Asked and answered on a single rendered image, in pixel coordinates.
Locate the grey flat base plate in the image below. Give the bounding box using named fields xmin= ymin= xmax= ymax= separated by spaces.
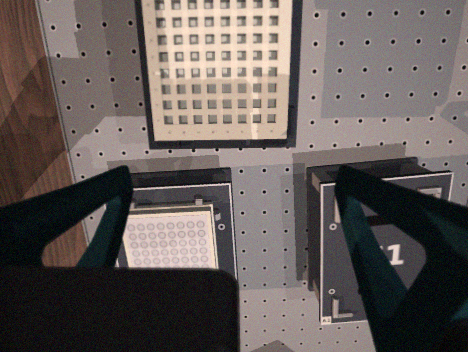
xmin=35 ymin=0 xmax=468 ymax=352

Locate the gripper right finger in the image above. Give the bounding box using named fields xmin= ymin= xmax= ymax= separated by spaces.
xmin=334 ymin=165 xmax=468 ymax=352

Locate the white multi-well plate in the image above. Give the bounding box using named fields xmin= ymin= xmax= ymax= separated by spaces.
xmin=123 ymin=202 xmax=219 ymax=269

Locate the cream rectangular plate with grid of square holes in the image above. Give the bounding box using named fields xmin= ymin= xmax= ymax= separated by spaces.
xmin=142 ymin=0 xmax=292 ymax=141

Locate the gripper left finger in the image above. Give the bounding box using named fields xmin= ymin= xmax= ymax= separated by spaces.
xmin=0 ymin=165 xmax=134 ymax=267

